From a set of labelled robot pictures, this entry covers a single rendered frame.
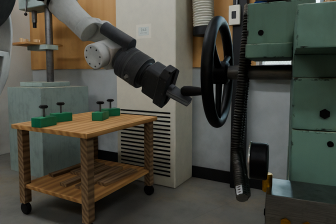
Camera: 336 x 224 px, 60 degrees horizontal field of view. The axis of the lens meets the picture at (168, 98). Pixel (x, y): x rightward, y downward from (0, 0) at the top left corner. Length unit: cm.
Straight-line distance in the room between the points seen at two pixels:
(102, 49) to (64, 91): 180
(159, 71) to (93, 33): 25
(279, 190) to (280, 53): 28
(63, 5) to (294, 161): 66
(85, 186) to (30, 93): 117
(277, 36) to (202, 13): 144
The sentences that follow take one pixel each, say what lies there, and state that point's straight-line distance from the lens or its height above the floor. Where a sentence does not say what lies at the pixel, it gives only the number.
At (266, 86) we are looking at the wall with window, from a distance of 209.
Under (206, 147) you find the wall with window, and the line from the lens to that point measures 228.
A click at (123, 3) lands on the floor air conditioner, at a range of 230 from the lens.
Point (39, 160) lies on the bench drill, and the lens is 251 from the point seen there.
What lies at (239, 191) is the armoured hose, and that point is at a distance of 63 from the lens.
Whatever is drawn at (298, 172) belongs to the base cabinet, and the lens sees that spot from 57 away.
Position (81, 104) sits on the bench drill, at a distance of 265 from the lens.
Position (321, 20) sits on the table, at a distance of 44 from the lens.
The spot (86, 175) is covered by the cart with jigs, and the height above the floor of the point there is 32.
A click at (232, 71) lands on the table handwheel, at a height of 81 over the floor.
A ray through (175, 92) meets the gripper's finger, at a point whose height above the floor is 76.
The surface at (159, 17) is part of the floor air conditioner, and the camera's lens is 210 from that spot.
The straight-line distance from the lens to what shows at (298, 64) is 56.
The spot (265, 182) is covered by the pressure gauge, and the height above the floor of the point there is 63.
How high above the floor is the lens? 80
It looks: 5 degrees down
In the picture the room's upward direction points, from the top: straight up
